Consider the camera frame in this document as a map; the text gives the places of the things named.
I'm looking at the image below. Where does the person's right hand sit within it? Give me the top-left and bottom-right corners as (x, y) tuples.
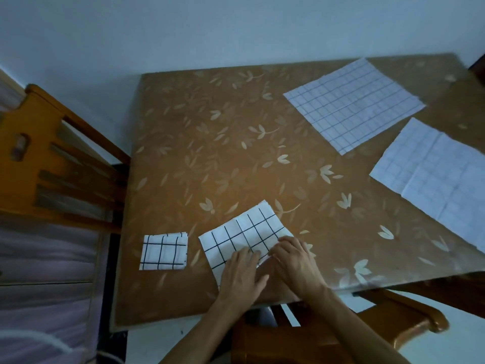
(268, 236), (329, 301)

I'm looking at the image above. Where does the person's left hand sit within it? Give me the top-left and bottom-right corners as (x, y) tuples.
(216, 247), (270, 312)

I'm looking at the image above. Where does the grid cloth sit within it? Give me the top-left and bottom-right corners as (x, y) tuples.
(283, 57), (426, 156)
(369, 117), (485, 255)
(138, 232), (189, 271)
(198, 200), (296, 292)

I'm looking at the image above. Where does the person's left forearm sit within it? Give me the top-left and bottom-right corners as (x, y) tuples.
(159, 297), (251, 364)

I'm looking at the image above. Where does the person's right forearm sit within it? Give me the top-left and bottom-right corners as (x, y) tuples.
(303, 286), (412, 364)

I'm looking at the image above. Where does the orange wooden chair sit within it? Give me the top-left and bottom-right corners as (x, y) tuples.
(386, 272), (485, 321)
(231, 288), (450, 364)
(0, 83), (131, 236)

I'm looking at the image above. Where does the brown floral table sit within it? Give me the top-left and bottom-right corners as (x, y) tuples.
(110, 53), (485, 332)

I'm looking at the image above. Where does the wooden shelf cabinet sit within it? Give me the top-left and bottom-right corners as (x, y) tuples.
(0, 68), (111, 364)

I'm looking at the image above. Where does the wooden chair right far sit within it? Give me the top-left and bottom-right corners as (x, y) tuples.
(469, 53), (485, 87)

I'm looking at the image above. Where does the white curved cord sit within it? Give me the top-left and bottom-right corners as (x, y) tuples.
(0, 329), (126, 364)

